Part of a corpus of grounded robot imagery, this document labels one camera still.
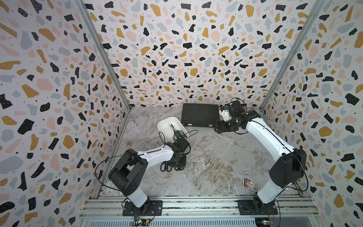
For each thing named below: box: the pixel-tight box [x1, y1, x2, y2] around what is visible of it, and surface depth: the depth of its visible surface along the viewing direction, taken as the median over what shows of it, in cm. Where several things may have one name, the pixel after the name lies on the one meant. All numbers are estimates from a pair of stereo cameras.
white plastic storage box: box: [157, 116, 189, 144], surface depth 108 cm
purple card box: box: [242, 176, 260, 193], surface depth 83 cm
